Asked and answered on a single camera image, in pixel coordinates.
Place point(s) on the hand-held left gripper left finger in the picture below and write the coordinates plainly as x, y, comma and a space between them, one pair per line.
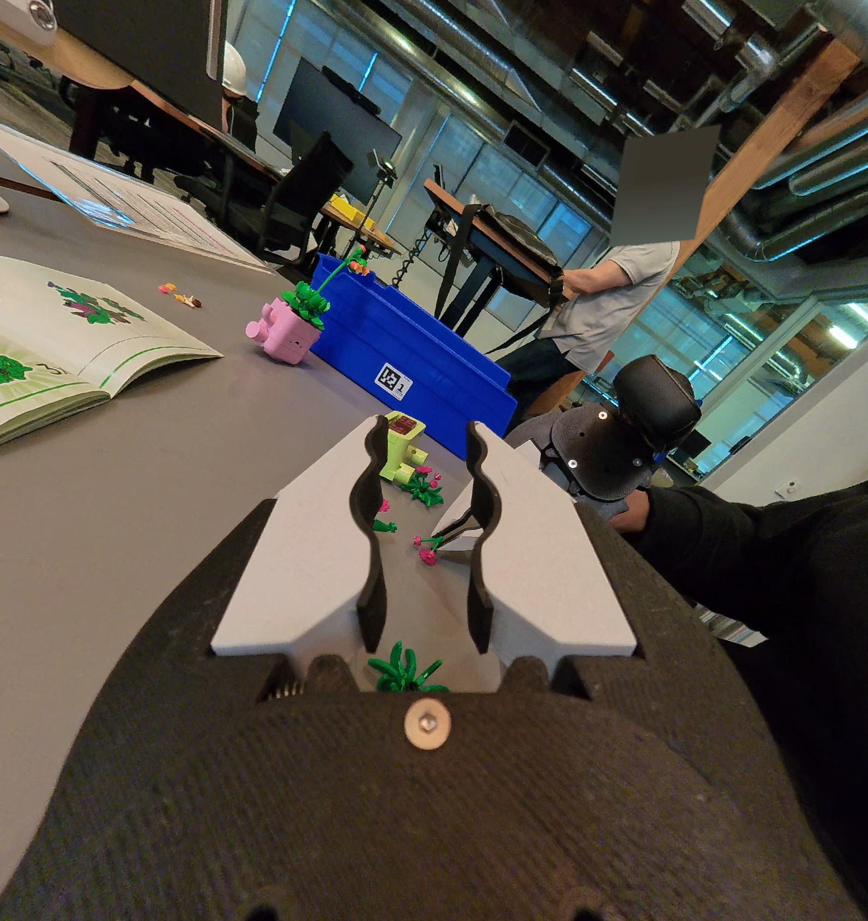
297, 575

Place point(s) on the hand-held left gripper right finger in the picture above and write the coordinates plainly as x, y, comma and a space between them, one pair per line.
556, 575

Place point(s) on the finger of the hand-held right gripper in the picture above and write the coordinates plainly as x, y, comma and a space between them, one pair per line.
463, 514

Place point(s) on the green plant with pink flowers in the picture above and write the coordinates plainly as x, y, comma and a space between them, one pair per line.
423, 489

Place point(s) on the person's right hand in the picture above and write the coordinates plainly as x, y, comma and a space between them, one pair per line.
632, 516

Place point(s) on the lime green toy pot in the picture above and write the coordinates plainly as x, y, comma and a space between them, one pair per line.
402, 446

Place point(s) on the green toy leaf piece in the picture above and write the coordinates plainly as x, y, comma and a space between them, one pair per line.
405, 673

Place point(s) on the blue storage bin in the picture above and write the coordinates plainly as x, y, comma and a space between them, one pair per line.
376, 338

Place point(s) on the black bag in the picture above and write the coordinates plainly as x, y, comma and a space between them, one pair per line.
520, 244

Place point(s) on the pink toy flower pot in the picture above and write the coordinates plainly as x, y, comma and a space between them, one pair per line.
286, 338

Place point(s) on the standing desk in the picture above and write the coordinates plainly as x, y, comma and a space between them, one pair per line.
463, 216

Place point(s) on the tiny orange toy pieces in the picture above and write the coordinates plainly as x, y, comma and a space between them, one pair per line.
179, 295

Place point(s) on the toy instruction booklet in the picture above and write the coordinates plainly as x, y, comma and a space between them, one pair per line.
81, 345

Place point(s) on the person's black jacket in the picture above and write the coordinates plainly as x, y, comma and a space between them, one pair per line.
822, 755

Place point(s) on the yellow tray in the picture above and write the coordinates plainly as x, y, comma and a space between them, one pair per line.
348, 206

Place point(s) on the black office chair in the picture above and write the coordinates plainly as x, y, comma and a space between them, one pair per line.
304, 201

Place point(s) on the computer monitor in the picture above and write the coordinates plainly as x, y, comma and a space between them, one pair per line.
333, 129

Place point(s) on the laminated instruction sheet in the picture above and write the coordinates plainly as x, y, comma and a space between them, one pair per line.
117, 201

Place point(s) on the white hard hat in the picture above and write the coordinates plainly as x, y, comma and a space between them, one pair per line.
236, 68

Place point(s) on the black divider panel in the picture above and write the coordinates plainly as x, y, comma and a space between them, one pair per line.
139, 50

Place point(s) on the wooden desk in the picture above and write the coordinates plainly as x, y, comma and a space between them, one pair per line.
67, 68

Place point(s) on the wooden post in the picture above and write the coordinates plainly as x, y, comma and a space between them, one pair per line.
779, 122

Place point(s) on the camera tripod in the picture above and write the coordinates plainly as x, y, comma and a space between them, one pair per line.
382, 187

